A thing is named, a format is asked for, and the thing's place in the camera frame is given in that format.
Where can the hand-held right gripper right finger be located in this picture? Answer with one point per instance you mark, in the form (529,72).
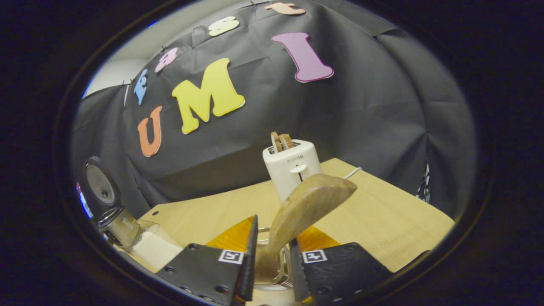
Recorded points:
(298,280)

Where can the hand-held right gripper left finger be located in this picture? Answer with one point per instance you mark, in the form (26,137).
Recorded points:
(250,272)

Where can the wooden spoon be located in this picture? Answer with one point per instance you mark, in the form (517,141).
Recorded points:
(310,199)

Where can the black silver rice cooker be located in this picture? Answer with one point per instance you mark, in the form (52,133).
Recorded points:
(100,182)

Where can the white toaster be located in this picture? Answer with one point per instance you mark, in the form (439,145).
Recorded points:
(289,170)

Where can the clear plastic container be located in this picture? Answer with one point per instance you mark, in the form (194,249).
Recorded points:
(146,225)

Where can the black white checkered panel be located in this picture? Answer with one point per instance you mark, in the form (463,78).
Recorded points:
(423,182)

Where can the black backdrop cloth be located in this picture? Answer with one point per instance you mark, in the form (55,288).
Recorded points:
(361,127)

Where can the computer monitor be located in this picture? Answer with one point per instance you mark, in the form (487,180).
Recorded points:
(84,202)

